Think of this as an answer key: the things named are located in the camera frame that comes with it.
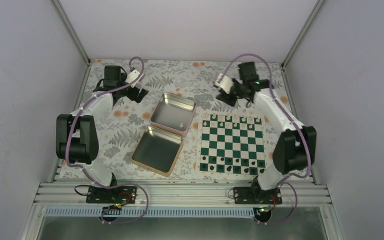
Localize open metal tin box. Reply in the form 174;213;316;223
131;93;197;177

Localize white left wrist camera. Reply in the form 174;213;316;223
125;69;142;88

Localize green white chess board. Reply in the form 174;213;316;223
195;112;266;179

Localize aluminium mounting rail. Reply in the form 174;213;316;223
33;180;333;207

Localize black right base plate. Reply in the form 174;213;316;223
232;187;283;205

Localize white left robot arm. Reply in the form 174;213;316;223
55;65;148;203

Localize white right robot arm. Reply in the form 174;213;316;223
213;62;317;204

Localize white slotted cable duct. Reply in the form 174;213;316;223
44;206;255;219

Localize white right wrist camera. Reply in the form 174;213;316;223
213;73;235;94

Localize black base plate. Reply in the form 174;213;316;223
85;186;137;205
232;187;283;205

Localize floral patterned table mat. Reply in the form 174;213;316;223
96;60;278;182

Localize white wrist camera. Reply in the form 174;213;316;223
213;73;235;94
125;69;142;88

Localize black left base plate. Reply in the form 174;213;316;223
85;186;137;205

